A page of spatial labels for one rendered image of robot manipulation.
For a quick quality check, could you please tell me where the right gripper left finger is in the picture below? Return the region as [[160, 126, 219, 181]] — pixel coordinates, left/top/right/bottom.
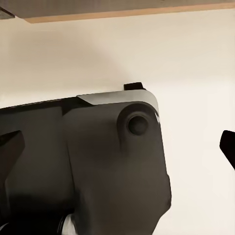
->
[[0, 130, 25, 188]]

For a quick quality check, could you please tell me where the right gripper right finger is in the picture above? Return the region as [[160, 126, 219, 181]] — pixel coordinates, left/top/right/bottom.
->
[[219, 130, 235, 170]]

